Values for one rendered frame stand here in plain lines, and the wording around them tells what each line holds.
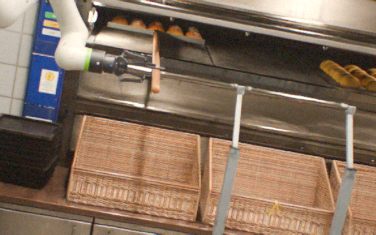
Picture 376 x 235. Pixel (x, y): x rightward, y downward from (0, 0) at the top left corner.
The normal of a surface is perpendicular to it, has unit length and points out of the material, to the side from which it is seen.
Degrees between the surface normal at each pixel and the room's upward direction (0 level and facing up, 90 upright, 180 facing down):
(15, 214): 90
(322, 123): 70
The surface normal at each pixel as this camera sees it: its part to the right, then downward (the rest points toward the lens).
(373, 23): 0.10, -0.14
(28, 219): 0.04, 0.22
